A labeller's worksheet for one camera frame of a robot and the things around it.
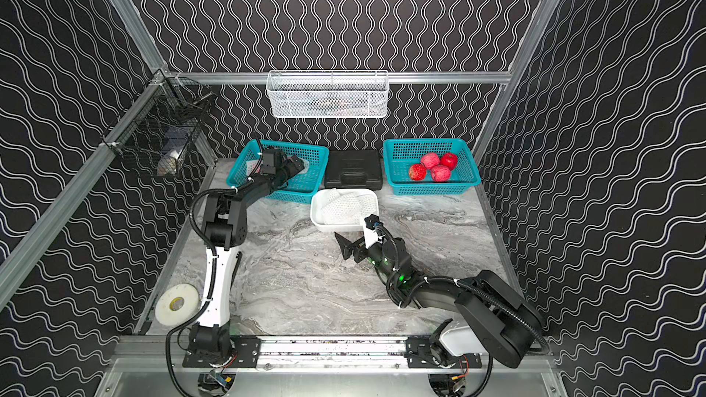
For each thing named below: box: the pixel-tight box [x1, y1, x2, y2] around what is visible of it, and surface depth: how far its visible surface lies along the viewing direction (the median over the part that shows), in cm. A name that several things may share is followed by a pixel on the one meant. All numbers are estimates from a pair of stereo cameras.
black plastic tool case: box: [324, 149, 384, 191], surface depth 111 cm
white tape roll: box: [155, 283, 200, 327], surface depth 85 cm
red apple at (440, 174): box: [431, 164, 452, 183], surface depth 112 cm
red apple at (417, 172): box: [408, 163, 427, 182], surface depth 112 cm
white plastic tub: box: [310, 187, 380, 232], surface depth 100 cm
